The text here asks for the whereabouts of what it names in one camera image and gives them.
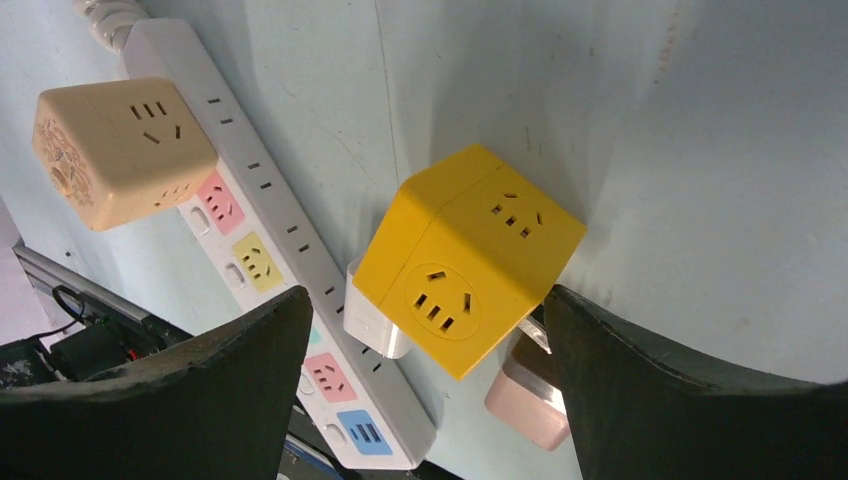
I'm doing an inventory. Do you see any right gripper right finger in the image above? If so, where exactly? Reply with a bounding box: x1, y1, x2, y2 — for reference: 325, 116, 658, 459
543, 285, 847, 479

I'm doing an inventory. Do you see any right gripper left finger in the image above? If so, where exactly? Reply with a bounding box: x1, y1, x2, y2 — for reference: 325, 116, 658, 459
0, 285, 315, 480

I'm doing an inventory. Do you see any white multicolour power strip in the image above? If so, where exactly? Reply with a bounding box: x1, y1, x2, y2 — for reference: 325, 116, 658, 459
121, 19, 436, 470

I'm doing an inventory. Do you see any yellow cube socket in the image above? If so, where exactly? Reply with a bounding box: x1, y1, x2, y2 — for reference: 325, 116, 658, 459
353, 145, 587, 379

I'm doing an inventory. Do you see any beige cube socket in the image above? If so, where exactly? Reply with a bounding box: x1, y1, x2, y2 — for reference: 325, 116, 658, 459
32, 77, 219, 231

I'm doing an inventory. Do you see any pink plug adapter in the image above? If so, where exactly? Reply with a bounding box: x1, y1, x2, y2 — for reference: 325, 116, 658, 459
484, 316, 571, 452

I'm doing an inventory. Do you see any white plug adapter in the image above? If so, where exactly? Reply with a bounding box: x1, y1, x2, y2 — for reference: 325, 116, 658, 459
343, 256, 413, 360

